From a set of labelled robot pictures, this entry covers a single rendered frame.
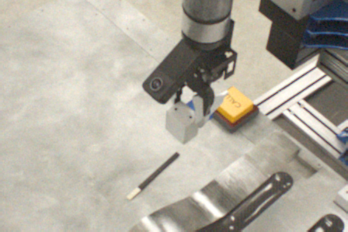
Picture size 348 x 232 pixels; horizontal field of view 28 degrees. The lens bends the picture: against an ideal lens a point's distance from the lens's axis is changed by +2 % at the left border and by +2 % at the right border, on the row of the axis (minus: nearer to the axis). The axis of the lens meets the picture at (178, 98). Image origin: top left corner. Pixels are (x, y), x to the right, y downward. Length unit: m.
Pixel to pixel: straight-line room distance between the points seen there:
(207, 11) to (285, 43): 0.62
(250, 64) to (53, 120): 1.34
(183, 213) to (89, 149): 0.29
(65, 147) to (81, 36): 0.30
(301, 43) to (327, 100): 0.74
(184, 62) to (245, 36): 1.66
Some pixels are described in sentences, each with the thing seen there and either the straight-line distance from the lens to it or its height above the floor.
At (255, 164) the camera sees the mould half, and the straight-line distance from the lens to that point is 1.23.
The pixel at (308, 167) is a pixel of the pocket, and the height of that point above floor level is 0.87.
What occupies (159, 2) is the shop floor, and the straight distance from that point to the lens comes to 2.81.
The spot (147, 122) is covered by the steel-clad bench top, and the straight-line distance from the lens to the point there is 1.38.
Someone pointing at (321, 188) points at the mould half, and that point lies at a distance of 1.23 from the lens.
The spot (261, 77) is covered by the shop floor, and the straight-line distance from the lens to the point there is 2.57.
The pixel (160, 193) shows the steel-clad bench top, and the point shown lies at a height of 0.80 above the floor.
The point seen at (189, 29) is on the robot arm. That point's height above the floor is 1.17.
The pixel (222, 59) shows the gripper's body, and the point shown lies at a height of 1.09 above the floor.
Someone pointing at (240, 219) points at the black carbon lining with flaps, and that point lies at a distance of 1.18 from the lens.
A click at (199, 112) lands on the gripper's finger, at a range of 1.15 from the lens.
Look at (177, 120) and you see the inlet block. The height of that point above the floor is 0.96.
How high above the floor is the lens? 1.89
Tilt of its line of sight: 50 degrees down
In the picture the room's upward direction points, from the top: 5 degrees clockwise
